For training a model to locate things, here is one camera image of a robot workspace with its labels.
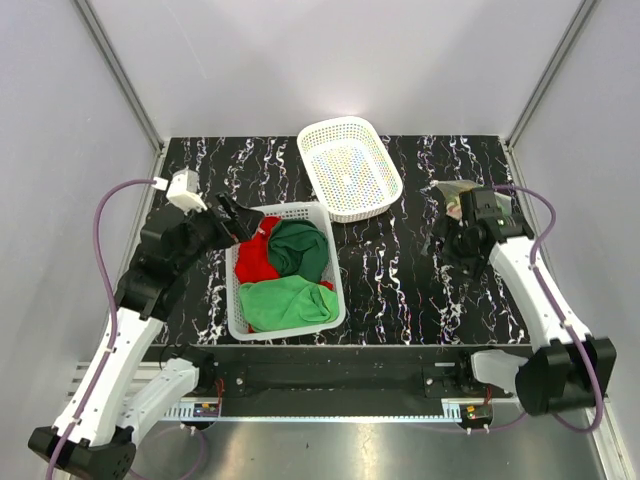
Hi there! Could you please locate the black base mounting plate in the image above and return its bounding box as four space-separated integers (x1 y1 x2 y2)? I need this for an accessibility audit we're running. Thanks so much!
149 343 541 419

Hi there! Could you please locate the red cloth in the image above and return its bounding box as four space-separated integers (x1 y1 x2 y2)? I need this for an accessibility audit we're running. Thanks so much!
234 216 336 293

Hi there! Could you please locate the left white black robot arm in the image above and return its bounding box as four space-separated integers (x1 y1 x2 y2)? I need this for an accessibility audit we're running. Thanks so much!
28 193 264 479

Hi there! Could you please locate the dark green cloth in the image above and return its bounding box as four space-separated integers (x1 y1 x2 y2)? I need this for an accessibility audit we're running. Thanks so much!
267 219 329 283

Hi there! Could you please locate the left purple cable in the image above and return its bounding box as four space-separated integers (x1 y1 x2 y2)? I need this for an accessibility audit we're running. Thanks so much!
45 177 207 480

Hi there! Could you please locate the light green cloth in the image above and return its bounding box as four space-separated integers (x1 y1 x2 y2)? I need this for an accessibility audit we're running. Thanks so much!
238 275 340 333

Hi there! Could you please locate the white basket with cloths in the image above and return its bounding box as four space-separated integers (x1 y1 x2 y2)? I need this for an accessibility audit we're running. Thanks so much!
226 202 346 341

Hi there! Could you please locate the clear zip top bag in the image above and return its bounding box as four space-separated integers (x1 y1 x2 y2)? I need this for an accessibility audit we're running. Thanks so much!
418 179 516 257

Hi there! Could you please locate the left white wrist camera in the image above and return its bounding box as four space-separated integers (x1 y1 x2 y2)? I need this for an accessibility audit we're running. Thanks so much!
152 168 208 214

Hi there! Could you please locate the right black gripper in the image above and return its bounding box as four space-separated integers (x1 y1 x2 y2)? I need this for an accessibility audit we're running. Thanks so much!
418 211 486 282

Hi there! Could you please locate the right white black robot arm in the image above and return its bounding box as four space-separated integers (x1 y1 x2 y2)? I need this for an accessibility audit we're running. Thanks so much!
434 180 617 423

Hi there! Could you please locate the empty white perforated basket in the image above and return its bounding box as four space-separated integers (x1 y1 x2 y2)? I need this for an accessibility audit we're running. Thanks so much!
297 116 403 223

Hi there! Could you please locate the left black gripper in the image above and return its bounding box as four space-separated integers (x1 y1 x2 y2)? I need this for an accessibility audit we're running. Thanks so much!
175 191 265 273

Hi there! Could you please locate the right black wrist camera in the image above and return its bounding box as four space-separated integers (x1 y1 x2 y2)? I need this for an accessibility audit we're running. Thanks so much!
470 187 511 226

